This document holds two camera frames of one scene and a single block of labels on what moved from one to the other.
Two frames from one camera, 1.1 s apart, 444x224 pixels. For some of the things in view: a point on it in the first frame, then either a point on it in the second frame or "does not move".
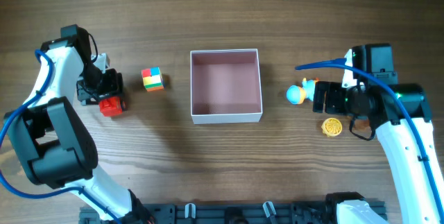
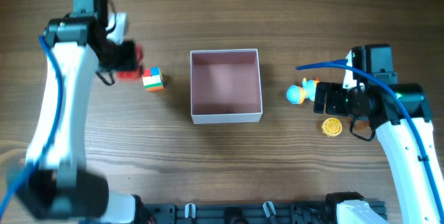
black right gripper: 326,96 does not move
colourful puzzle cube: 152,80 does not move
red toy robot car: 110,106 → 136,74
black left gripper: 116,89 → 129,54
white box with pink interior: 225,86 does not move
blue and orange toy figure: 297,94 does not move
